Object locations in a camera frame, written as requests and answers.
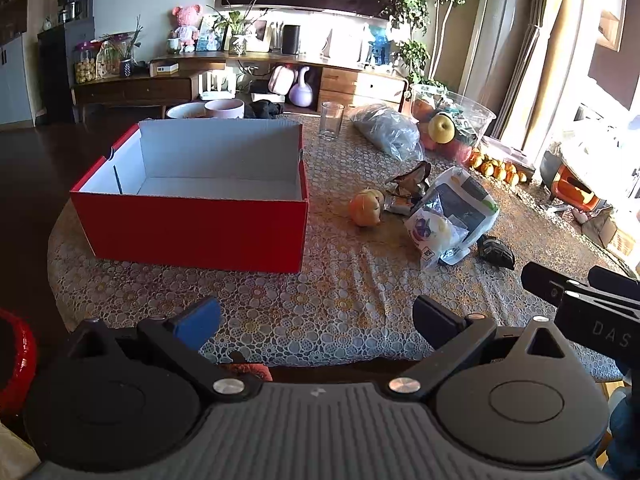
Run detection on white round snack packet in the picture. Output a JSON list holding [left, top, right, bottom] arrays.
[[405, 209, 469, 269]]

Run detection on black snack bar wrapper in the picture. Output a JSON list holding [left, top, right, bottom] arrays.
[[477, 234, 515, 270]]

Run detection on grey white plastic bag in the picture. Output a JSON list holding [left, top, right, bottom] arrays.
[[420, 167, 500, 266]]

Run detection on dark foil snack bag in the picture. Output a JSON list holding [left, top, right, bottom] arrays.
[[384, 160, 432, 217]]

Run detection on yellow chick toy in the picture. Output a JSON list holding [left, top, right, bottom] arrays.
[[348, 188, 384, 228]]

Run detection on red cardboard box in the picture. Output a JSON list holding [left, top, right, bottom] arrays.
[[70, 118, 309, 273]]

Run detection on pile of tangerines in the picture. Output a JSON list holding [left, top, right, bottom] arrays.
[[466, 150, 530, 188]]

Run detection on clear plastic bag of contents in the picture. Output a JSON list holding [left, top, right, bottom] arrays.
[[349, 103, 424, 162]]

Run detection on yellow apple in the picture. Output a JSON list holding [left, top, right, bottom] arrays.
[[427, 112, 456, 144]]

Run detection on clear fruit bowl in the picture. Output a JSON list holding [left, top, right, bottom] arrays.
[[411, 84, 496, 165]]

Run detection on white dotted bowl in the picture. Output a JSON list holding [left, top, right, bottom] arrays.
[[166, 101, 207, 119]]

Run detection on pink mug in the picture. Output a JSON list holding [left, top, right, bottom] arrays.
[[205, 99, 245, 119]]

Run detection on black cloth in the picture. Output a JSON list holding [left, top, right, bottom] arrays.
[[244, 100, 284, 119]]

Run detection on clear drinking glass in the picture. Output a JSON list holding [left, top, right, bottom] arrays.
[[319, 101, 344, 140]]

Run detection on purple vase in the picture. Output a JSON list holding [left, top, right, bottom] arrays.
[[288, 66, 314, 107]]

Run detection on dark tall cabinet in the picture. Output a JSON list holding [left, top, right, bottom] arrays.
[[37, 0, 94, 124]]

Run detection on pink bag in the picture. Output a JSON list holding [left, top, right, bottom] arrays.
[[268, 65, 297, 96]]

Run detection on wooden tv sideboard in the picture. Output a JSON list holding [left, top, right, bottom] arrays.
[[72, 52, 409, 116]]

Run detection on snack jar with purple lid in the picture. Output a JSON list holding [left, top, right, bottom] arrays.
[[74, 41, 100, 84]]

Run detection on potted tree plant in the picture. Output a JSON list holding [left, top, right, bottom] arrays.
[[382, 0, 469, 84]]

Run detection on black speaker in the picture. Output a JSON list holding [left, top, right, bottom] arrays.
[[281, 24, 300, 55]]

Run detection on pink teddy bear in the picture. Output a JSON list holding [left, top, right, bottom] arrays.
[[171, 4, 202, 53]]

